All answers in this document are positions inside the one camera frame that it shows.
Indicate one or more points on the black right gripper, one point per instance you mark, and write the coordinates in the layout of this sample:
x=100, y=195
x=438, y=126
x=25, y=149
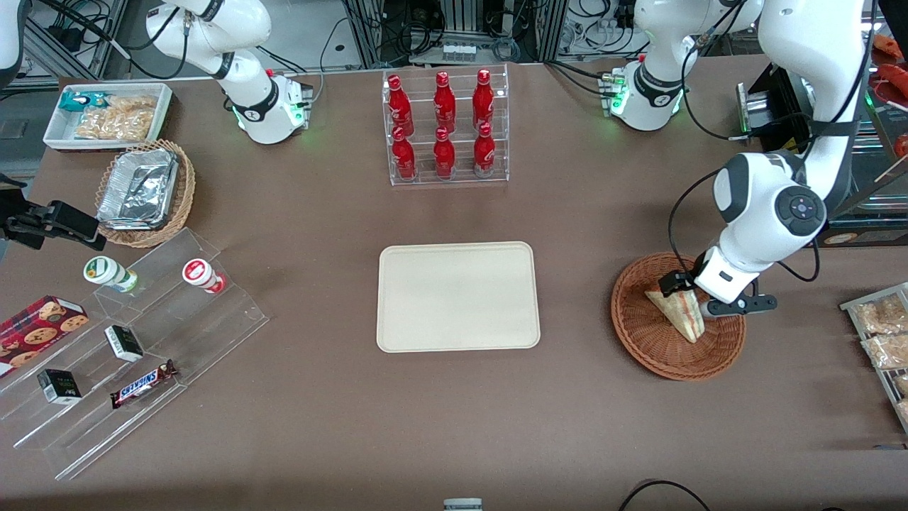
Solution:
x=27, y=224

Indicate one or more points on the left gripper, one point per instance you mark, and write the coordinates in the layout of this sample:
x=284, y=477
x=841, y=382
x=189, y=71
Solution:
x=679, y=282

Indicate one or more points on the triangular sandwich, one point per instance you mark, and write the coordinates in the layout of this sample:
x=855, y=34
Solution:
x=679, y=312

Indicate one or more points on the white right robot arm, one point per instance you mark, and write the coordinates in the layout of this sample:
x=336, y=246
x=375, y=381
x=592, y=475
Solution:
x=262, y=106

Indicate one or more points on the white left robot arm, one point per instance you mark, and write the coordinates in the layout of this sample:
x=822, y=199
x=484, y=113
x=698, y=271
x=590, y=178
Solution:
x=794, y=85

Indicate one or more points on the brown round wicker basket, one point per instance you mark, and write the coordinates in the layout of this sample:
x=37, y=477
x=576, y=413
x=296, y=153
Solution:
x=660, y=348

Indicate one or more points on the grey tray of pastry bags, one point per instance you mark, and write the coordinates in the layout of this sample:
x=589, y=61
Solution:
x=851, y=305

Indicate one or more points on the light wicker basket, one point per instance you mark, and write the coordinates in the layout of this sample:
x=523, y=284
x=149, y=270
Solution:
x=183, y=191

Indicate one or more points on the beige rectangular tray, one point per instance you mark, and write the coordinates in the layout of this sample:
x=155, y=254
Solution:
x=457, y=298

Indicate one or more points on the green lid yogurt cup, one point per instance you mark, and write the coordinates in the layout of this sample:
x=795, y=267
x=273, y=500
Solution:
x=106, y=272

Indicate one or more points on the red cookie box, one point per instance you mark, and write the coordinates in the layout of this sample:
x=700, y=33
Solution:
x=39, y=330

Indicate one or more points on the white rectangular snack bin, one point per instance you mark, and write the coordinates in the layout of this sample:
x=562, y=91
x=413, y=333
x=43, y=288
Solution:
x=57, y=135

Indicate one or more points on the stack of foil containers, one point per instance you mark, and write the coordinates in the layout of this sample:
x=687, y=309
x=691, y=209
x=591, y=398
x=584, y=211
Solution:
x=138, y=188

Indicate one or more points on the teal snack packet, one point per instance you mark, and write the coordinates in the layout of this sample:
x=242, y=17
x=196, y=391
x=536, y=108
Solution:
x=78, y=101

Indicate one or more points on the clear bag of crackers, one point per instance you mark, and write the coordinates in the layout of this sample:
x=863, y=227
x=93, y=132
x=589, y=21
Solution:
x=117, y=119

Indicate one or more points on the small black white box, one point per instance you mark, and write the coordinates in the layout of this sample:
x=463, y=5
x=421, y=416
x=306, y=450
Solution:
x=59, y=387
x=124, y=343

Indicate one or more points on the red lid yogurt cup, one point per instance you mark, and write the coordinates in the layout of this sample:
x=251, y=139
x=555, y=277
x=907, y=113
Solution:
x=201, y=275

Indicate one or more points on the clear acrylic stepped shelf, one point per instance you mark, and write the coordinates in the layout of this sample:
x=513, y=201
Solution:
x=177, y=333

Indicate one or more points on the clear pastry bag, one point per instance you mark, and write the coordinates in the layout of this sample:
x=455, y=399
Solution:
x=879, y=314
x=887, y=351

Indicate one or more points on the black food warmer cabinet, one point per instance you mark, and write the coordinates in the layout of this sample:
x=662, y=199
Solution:
x=858, y=206

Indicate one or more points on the Snickers chocolate bar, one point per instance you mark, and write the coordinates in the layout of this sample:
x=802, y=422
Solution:
x=142, y=384

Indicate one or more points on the clear acrylic bottle rack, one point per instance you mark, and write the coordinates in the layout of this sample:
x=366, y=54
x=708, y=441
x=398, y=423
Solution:
x=496, y=163

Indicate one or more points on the red cola bottle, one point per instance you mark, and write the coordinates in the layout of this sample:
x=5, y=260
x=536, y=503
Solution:
x=483, y=99
x=399, y=106
x=445, y=103
x=444, y=155
x=404, y=157
x=484, y=152

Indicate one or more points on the small grey device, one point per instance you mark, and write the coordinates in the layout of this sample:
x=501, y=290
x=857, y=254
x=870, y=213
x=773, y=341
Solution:
x=462, y=504

